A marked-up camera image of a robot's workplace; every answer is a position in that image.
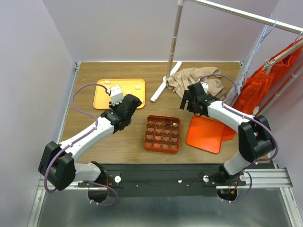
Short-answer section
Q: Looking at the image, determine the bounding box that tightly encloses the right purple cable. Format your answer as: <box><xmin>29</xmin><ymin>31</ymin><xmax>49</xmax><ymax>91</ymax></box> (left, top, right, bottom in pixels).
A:
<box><xmin>200</xmin><ymin>73</ymin><xmax>280</xmax><ymax>203</ymax></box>

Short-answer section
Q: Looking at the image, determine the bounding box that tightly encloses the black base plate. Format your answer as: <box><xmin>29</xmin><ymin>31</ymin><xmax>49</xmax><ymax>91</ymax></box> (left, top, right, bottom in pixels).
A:
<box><xmin>78</xmin><ymin>163</ymin><xmax>247</xmax><ymax>198</ymax></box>

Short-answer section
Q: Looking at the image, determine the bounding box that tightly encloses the blue wire hanger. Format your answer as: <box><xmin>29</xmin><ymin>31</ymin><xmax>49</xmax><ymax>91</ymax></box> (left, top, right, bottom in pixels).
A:
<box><xmin>254</xmin><ymin>18</ymin><xmax>278</xmax><ymax>52</ymax></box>

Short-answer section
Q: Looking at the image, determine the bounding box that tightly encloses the aluminium rail frame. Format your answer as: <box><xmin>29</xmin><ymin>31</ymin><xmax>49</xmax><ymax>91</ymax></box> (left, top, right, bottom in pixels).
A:
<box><xmin>28</xmin><ymin>62</ymin><xmax>303</xmax><ymax>227</ymax></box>

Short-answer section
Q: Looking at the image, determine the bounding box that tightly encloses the orange compartment box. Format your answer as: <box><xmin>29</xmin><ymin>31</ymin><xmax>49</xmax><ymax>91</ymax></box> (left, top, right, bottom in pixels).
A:
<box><xmin>143</xmin><ymin>115</ymin><xmax>181</xmax><ymax>154</ymax></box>

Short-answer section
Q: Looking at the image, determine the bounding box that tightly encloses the grey garment on hanger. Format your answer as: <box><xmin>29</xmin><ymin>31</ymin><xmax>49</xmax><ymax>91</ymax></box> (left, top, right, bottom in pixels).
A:
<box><xmin>228</xmin><ymin>35</ymin><xmax>263</xmax><ymax>106</ymax></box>

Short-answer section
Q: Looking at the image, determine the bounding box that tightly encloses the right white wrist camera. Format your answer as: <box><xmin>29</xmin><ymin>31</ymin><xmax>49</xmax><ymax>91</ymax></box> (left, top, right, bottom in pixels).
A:
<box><xmin>200</xmin><ymin>81</ymin><xmax>209</xmax><ymax>93</ymax></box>

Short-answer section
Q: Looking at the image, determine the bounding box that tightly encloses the beige crumpled cloth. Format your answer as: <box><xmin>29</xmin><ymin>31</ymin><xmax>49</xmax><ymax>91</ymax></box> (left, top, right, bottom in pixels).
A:
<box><xmin>166</xmin><ymin>67</ymin><xmax>226</xmax><ymax>100</ymax></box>

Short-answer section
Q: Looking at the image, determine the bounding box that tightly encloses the light orange tray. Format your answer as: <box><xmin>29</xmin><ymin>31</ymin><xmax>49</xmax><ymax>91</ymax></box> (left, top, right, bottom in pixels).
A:
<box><xmin>93</xmin><ymin>79</ymin><xmax>145</xmax><ymax>110</ymax></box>

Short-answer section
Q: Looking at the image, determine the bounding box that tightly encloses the light oval chocolate right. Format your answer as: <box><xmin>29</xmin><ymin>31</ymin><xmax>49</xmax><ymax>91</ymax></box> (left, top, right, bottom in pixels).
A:
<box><xmin>134</xmin><ymin>85</ymin><xmax>141</xmax><ymax>90</ymax></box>

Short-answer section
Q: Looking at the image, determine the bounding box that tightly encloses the orange garment on hanger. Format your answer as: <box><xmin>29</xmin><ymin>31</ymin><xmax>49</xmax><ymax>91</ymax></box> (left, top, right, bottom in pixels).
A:
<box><xmin>222</xmin><ymin>39</ymin><xmax>303</xmax><ymax>141</ymax></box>

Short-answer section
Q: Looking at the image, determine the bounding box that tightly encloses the orange box lid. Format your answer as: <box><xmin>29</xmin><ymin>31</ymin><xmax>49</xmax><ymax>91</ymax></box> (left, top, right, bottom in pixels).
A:
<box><xmin>186</xmin><ymin>116</ymin><xmax>225</xmax><ymax>154</ymax></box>

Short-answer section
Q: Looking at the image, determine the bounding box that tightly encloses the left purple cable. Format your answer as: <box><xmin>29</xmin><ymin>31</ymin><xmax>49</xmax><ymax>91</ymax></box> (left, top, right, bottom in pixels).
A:
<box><xmin>44</xmin><ymin>84</ymin><xmax>119</xmax><ymax>207</ymax></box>

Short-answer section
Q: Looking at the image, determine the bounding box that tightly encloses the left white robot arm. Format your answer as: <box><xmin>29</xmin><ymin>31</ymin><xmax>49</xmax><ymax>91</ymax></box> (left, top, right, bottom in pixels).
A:
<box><xmin>38</xmin><ymin>94</ymin><xmax>141</xmax><ymax>192</ymax></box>

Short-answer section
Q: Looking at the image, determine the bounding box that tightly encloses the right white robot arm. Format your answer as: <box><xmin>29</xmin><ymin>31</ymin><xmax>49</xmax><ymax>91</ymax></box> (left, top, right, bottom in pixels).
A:
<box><xmin>180</xmin><ymin>82</ymin><xmax>279</xmax><ymax>185</ymax></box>

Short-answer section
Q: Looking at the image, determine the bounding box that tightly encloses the white clothes rack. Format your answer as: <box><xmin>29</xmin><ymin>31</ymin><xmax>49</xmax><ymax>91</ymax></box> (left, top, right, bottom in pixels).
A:
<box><xmin>151</xmin><ymin>0</ymin><xmax>303</xmax><ymax>102</ymax></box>

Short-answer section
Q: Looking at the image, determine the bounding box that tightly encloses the purple cable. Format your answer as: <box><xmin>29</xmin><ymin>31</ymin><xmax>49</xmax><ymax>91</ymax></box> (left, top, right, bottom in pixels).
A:
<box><xmin>200</xmin><ymin>73</ymin><xmax>280</xmax><ymax>203</ymax></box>
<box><xmin>44</xmin><ymin>84</ymin><xmax>119</xmax><ymax>207</ymax></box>

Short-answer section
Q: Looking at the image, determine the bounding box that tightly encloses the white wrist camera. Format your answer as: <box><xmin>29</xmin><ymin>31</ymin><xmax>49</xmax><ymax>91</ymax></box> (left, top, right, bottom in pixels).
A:
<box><xmin>200</xmin><ymin>81</ymin><xmax>209</xmax><ymax>93</ymax></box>
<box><xmin>107</xmin><ymin>85</ymin><xmax>124</xmax><ymax>107</ymax></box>

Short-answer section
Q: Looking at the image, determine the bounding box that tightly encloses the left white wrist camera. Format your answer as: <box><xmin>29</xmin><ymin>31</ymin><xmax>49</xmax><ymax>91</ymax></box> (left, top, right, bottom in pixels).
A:
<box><xmin>107</xmin><ymin>85</ymin><xmax>124</xmax><ymax>107</ymax></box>

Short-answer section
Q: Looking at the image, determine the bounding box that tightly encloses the wooden clothes hanger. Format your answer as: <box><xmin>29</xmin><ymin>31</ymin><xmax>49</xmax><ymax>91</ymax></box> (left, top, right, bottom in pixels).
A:
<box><xmin>263</xmin><ymin>32</ymin><xmax>303</xmax><ymax>75</ymax></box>

